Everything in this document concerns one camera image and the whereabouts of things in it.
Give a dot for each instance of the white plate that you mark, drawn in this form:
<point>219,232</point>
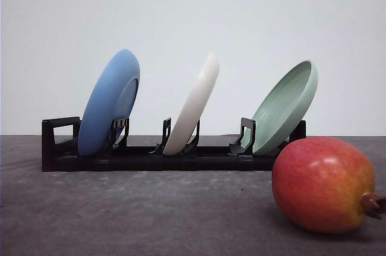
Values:
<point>191,105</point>

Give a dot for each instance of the red pomegranate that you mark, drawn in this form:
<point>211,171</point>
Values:
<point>325,184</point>

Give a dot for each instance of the blue plate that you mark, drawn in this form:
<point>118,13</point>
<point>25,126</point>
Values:
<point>111,98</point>

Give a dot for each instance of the green plate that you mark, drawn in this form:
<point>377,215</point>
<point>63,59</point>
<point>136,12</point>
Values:
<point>283,107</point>

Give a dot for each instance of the black plate rack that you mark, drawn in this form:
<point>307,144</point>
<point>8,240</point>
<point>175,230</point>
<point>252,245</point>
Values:
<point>60,150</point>

